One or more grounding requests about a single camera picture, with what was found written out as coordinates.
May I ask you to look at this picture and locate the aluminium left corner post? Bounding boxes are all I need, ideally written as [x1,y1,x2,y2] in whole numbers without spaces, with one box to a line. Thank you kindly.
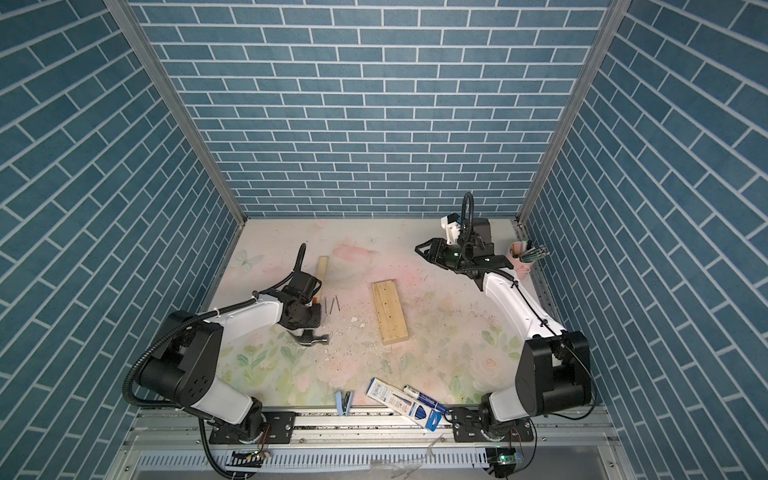
[104,0,247,228]

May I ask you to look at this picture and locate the blue white tube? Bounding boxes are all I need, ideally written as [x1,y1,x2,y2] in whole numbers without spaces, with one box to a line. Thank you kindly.
[403,385,448,415]

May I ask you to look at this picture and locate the aluminium right corner post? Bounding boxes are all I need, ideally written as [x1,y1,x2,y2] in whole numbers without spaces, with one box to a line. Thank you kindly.
[516,0,631,225]

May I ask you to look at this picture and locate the wooden block with nails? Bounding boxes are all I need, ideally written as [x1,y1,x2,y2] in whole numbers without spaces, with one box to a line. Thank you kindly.
[371,280,409,346]

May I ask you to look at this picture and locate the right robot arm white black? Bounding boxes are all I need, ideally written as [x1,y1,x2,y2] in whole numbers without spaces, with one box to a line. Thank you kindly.
[415,192,597,432]

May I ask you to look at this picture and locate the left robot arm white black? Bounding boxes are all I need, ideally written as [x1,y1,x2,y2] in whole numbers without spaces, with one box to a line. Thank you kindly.
[122,244,329,442]

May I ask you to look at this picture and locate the steel claw hammer wooden handle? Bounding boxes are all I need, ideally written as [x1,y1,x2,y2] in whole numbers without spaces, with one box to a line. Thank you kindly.
[294,256,331,347]

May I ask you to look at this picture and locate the pink pen holder bucket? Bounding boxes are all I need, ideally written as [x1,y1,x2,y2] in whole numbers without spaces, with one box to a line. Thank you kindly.
[506,241,534,280]

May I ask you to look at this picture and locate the blue clip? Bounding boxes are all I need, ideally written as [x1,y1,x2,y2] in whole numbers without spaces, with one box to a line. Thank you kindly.
[335,390,354,416]

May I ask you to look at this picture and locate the blue white toothpaste box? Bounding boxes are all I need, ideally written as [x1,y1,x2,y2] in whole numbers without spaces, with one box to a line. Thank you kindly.
[366,378,443,432]

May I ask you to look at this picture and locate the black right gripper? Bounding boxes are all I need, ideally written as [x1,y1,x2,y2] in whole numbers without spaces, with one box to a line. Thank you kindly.
[417,239,473,272]

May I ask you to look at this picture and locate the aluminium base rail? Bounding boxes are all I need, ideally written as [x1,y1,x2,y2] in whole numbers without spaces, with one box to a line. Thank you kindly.
[104,406,637,480]

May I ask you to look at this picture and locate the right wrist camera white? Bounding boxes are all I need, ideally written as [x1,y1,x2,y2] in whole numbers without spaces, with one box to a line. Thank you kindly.
[440,213,462,245]

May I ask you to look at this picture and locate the aluminium corner post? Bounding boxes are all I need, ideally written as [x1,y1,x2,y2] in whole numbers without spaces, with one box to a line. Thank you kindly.
[104,0,247,228]
[516,0,631,225]

